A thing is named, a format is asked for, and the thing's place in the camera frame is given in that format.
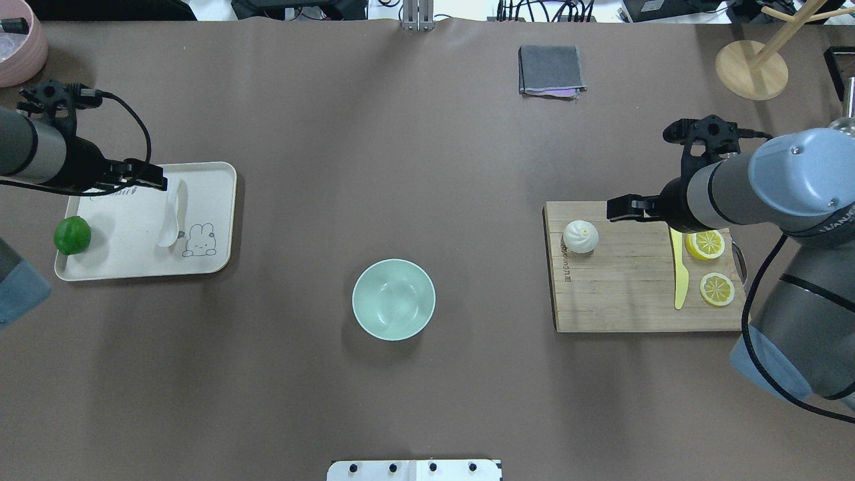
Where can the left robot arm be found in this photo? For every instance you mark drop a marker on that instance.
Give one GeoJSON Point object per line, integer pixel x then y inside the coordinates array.
{"type": "Point", "coordinates": [28, 222]}

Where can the lemon slice near knife tip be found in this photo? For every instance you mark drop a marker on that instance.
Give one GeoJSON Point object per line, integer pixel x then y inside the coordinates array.
{"type": "Point", "coordinates": [706, 245]}

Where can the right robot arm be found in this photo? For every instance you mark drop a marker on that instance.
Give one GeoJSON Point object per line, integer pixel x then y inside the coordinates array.
{"type": "Point", "coordinates": [797, 324]}

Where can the white camera mast base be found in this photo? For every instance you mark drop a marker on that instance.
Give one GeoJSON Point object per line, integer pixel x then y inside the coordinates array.
{"type": "Point", "coordinates": [426, 469]}

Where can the aluminium frame post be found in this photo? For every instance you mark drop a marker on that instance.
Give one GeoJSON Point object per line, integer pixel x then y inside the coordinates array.
{"type": "Point", "coordinates": [417, 15]}

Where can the metal tube in pink bowl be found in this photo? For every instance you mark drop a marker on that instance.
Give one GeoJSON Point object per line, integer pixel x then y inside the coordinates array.
{"type": "Point", "coordinates": [15, 25]}

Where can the mint green bowl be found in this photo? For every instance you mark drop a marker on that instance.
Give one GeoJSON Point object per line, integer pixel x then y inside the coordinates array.
{"type": "Point", "coordinates": [393, 300]}

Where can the folded grey cloth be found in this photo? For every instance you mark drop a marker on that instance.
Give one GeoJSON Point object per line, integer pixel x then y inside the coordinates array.
{"type": "Point", "coordinates": [550, 71]}

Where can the white rabbit tray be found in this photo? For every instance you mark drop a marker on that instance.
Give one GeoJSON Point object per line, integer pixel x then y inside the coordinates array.
{"type": "Point", "coordinates": [204, 248]}

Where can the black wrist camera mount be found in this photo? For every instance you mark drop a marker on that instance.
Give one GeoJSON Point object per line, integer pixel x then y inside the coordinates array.
{"type": "Point", "coordinates": [56, 104]}
{"type": "Point", "coordinates": [707, 140]}

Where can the white steamed bun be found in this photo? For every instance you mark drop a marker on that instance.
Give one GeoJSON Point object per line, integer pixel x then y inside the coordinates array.
{"type": "Point", "coordinates": [580, 237]}

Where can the pink bowl with ice cubes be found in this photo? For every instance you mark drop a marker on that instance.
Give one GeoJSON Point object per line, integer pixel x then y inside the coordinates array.
{"type": "Point", "coordinates": [23, 55]}

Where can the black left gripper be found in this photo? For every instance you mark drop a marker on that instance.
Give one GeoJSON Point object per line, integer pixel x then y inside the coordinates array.
{"type": "Point", "coordinates": [85, 169]}

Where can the lemon slice near knife handle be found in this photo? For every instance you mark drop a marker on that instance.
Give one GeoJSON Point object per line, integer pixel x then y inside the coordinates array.
{"type": "Point", "coordinates": [716, 289]}

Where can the glass rack tray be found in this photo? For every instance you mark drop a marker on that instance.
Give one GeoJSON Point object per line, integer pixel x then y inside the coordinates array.
{"type": "Point", "coordinates": [840, 63]}

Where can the wooden cutting board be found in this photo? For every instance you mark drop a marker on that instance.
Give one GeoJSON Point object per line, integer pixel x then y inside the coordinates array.
{"type": "Point", "coordinates": [627, 283]}

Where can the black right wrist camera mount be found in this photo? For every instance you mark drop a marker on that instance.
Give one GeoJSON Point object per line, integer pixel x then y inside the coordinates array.
{"type": "Point", "coordinates": [707, 140]}

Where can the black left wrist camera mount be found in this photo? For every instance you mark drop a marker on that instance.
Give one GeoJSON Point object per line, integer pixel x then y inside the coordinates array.
{"type": "Point", "coordinates": [56, 104]}

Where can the green lime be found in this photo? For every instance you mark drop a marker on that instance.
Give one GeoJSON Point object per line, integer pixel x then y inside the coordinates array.
{"type": "Point", "coordinates": [72, 236]}

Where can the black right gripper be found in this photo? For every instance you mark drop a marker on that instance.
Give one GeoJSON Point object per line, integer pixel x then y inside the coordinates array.
{"type": "Point", "coordinates": [678, 206]}

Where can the yellow plastic knife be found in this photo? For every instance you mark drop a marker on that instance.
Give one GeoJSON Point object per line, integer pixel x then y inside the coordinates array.
{"type": "Point", "coordinates": [680, 269]}

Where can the wooden mug tree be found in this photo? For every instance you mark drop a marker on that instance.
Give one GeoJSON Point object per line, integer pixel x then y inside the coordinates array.
{"type": "Point", "coordinates": [756, 71]}

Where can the white ceramic spoon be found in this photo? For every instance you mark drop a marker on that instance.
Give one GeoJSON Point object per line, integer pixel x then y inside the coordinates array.
{"type": "Point", "coordinates": [174, 214]}

